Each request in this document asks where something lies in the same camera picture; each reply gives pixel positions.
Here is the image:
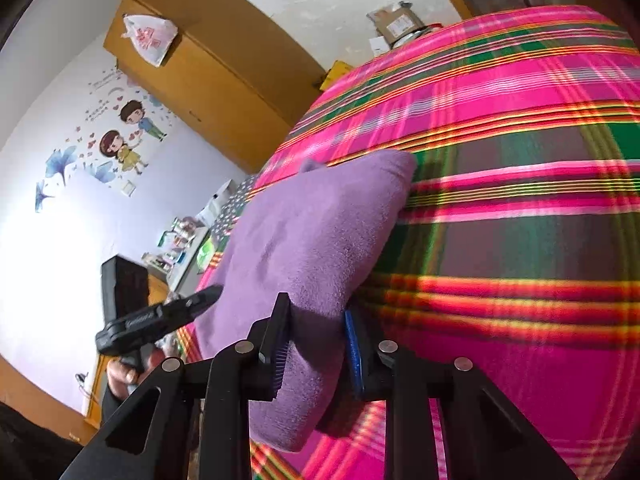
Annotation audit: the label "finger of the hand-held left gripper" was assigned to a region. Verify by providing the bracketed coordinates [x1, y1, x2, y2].
[172, 284, 224, 314]

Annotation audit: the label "pink plaid bed sheet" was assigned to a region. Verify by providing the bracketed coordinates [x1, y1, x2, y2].
[172, 5, 640, 480]

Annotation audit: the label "white plastic bag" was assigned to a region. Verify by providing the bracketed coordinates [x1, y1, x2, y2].
[122, 14, 179, 68]

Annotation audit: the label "open cardboard box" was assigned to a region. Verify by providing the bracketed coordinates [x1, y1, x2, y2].
[366, 4, 426, 49]

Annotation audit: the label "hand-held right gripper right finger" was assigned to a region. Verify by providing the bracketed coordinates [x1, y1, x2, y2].
[344, 307, 576, 480]

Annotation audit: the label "person's left forearm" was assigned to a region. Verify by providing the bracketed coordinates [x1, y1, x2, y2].
[97, 382, 136, 431]

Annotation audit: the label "purple fleece pants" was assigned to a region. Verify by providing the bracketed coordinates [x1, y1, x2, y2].
[192, 149, 419, 453]

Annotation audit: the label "green packet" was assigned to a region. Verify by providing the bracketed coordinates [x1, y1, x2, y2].
[196, 240, 219, 273]

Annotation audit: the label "white carton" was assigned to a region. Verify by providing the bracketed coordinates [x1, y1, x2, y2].
[195, 180, 236, 226]

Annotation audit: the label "yellow bag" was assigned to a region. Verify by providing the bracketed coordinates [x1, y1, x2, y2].
[320, 60, 351, 92]

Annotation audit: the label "person's left hand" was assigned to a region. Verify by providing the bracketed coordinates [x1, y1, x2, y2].
[107, 352, 166, 396]

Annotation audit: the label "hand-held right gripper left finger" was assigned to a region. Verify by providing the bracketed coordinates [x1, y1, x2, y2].
[60, 292, 292, 480]

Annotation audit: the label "wooden wardrobe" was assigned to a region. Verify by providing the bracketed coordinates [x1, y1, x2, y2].
[103, 0, 329, 175]

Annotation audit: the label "cartoon couple wall sticker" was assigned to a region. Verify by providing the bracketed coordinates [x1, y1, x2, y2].
[35, 67, 169, 211]

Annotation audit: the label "folded floral cloth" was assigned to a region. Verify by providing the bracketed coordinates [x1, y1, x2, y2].
[210, 174, 261, 239]

